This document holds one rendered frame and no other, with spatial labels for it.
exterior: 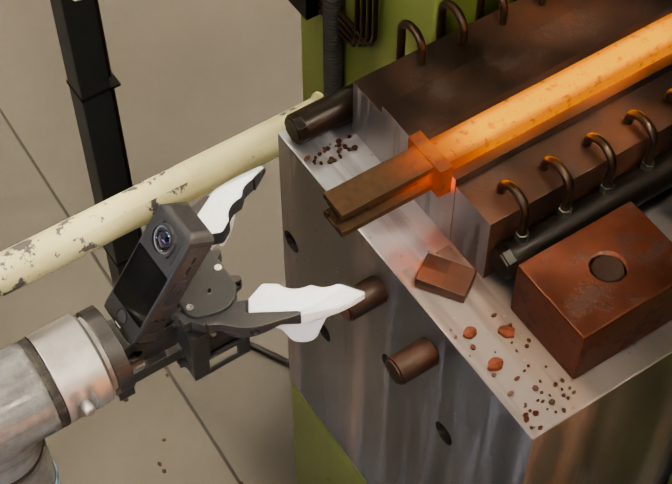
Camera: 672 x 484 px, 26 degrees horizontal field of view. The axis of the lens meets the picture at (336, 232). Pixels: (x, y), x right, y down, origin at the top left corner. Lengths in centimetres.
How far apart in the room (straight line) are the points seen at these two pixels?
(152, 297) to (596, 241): 36
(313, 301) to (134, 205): 56
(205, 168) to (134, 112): 93
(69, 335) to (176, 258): 11
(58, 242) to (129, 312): 52
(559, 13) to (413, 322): 32
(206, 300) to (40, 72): 159
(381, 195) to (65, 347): 28
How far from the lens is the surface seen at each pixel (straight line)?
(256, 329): 112
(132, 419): 223
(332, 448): 169
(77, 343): 110
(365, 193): 117
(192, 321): 112
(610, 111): 127
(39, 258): 163
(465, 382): 123
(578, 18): 135
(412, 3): 145
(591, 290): 117
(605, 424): 126
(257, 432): 221
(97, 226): 164
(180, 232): 106
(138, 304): 110
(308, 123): 131
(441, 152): 121
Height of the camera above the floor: 194
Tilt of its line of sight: 54 degrees down
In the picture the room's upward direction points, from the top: straight up
